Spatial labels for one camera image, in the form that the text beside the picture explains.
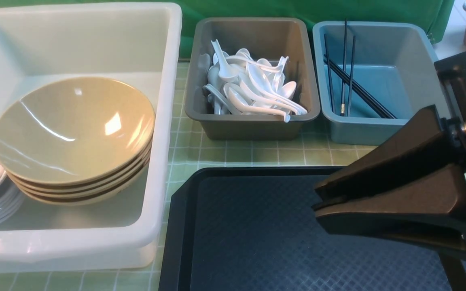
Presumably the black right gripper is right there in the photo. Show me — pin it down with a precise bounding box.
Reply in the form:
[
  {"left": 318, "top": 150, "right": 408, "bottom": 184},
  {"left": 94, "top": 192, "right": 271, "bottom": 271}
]
[{"left": 313, "top": 51, "right": 466, "bottom": 261}]

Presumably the tan noodle bowl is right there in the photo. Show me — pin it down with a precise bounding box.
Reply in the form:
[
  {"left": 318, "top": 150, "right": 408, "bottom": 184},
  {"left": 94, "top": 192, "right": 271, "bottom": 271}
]
[{"left": 0, "top": 77, "right": 156, "bottom": 185}]

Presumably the white ceramic soup spoon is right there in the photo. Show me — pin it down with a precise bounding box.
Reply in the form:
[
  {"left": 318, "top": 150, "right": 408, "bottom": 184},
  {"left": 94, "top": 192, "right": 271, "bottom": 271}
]
[{"left": 211, "top": 40, "right": 239, "bottom": 83}]

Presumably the bottom stacked tan bowl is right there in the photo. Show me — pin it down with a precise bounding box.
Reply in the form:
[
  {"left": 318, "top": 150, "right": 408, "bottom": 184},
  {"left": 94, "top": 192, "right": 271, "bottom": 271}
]
[{"left": 15, "top": 159, "right": 150, "bottom": 206}]

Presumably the middle stacked tan bowl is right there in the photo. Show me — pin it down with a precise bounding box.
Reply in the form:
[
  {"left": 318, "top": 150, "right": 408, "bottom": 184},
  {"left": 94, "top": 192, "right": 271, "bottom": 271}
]
[{"left": 9, "top": 150, "right": 150, "bottom": 206}]

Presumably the blue plastic bin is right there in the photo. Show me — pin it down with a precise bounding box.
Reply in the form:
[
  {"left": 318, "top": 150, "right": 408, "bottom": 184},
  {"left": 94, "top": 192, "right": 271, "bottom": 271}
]
[{"left": 312, "top": 21, "right": 451, "bottom": 146}]

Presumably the diagonal black chopstick in bin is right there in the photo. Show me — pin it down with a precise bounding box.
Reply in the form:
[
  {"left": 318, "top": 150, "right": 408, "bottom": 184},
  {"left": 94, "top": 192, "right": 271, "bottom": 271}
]
[{"left": 323, "top": 55, "right": 396, "bottom": 118}]

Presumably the upright black chopstick in bin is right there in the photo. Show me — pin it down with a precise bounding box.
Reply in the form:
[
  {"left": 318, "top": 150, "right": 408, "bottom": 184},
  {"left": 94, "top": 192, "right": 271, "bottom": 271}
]
[{"left": 340, "top": 18, "right": 347, "bottom": 116}]

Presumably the green backdrop cloth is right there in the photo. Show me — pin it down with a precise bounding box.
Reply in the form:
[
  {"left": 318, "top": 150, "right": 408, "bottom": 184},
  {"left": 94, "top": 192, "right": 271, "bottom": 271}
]
[{"left": 0, "top": 0, "right": 454, "bottom": 59}]

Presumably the grey plastic bin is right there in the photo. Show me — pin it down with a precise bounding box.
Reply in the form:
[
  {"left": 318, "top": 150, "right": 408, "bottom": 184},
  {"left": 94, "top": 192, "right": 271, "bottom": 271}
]
[{"left": 185, "top": 18, "right": 321, "bottom": 141}]

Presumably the black serving tray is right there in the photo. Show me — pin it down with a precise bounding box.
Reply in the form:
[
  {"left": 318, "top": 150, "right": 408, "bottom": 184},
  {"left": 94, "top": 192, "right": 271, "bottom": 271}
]
[{"left": 158, "top": 167, "right": 466, "bottom": 291}]

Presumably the pile of white spoons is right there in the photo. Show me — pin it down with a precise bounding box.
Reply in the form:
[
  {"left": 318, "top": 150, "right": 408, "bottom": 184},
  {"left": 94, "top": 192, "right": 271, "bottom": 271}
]
[{"left": 201, "top": 48, "right": 308, "bottom": 123}]

